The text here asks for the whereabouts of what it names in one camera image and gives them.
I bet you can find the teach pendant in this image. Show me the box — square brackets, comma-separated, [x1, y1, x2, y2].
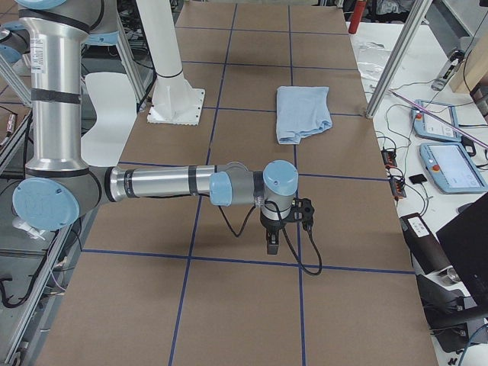
[419, 142, 487, 194]
[412, 99, 461, 143]

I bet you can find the aluminium frame post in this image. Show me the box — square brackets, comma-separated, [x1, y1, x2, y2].
[365, 0, 432, 119]

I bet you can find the white chair seat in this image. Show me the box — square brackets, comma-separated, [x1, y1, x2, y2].
[81, 72, 137, 167]

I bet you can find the teach pendant near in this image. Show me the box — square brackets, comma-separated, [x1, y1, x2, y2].
[419, 142, 487, 194]

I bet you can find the red bottle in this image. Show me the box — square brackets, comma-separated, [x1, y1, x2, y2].
[348, 0, 367, 34]

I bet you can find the black monitor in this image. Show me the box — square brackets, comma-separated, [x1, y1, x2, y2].
[436, 195, 487, 304]

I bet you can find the light blue button-up shirt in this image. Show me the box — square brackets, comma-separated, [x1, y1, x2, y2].
[276, 86, 332, 145]

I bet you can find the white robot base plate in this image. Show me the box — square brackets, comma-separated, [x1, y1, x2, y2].
[136, 0, 205, 126]

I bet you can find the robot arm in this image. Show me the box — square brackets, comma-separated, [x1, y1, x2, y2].
[12, 1, 314, 255]

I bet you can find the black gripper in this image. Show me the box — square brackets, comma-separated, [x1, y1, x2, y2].
[260, 197, 315, 255]

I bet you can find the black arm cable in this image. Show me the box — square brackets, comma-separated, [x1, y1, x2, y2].
[217, 200, 323, 276]

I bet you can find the teach pendant far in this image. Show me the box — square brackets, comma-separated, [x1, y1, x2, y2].
[412, 99, 461, 143]

